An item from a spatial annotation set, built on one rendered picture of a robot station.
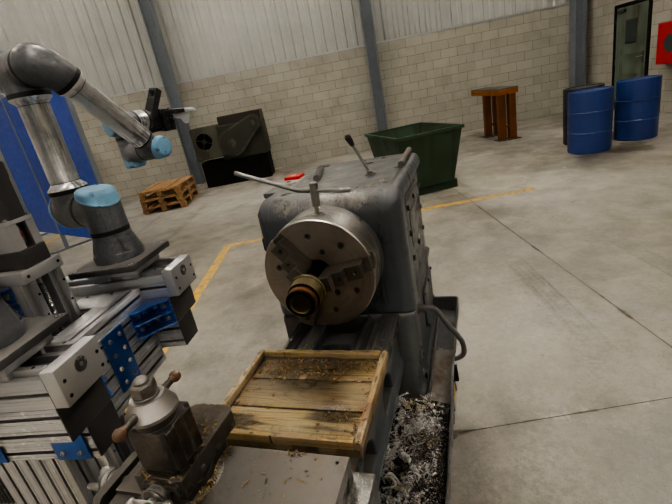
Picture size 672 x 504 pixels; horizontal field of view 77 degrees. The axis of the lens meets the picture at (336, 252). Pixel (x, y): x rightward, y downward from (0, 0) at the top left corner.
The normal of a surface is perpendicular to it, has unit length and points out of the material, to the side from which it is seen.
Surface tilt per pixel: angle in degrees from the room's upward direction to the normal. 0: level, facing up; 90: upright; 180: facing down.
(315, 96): 90
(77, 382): 90
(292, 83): 90
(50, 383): 90
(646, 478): 0
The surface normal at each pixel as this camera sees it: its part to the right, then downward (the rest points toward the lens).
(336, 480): -0.18, -0.92
